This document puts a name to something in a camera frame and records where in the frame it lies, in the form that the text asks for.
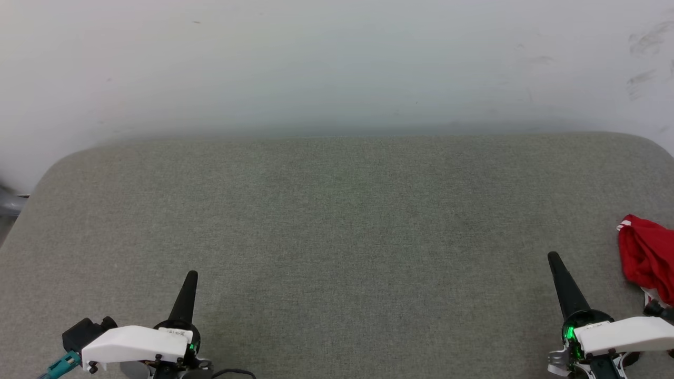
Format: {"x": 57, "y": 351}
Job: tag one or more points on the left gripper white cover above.
{"x": 137, "y": 342}

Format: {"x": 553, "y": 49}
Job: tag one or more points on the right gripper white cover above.
{"x": 621, "y": 334}

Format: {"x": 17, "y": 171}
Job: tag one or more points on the red white basketball jersey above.
{"x": 647, "y": 252}

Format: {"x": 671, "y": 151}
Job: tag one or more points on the grey fabric sofa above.
{"x": 337, "y": 237}

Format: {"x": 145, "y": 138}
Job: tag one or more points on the grey plastic furniture leg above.
{"x": 10, "y": 202}

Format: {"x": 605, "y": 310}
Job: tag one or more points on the teal left camera connector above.
{"x": 62, "y": 364}

